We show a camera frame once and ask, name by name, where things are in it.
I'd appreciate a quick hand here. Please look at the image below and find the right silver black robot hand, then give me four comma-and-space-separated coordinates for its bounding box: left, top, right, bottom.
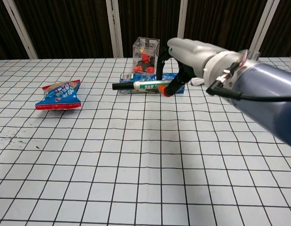
156, 37, 222, 98

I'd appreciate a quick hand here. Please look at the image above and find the white green marker body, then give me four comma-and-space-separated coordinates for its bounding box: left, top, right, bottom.
132, 79, 172, 93

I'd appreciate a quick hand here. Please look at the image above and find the black marker cap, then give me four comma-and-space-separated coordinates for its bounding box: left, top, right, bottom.
112, 82, 134, 91

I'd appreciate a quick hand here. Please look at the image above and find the white snack packet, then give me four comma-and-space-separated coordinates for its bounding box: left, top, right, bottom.
191, 77, 207, 86

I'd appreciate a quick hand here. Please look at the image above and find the red black toy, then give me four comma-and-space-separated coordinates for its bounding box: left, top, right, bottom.
133, 52, 159, 73

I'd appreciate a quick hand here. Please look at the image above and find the clear plastic box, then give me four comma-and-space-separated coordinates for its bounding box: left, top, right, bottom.
132, 36, 160, 74

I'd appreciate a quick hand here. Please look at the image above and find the blue cookie box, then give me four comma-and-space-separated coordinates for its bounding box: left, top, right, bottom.
118, 72, 186, 96

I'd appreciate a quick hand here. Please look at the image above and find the blue red snack bag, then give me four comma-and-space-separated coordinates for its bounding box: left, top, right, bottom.
35, 79, 83, 111

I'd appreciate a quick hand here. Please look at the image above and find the white checkered tablecloth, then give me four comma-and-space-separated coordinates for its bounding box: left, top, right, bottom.
0, 57, 291, 226

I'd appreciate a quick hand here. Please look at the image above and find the white frame post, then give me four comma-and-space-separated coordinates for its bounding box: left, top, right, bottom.
2, 0, 39, 59
105, 0, 124, 58
248, 0, 281, 58
175, 0, 189, 58

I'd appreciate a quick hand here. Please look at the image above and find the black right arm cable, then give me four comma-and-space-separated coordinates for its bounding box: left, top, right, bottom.
206, 80, 291, 103

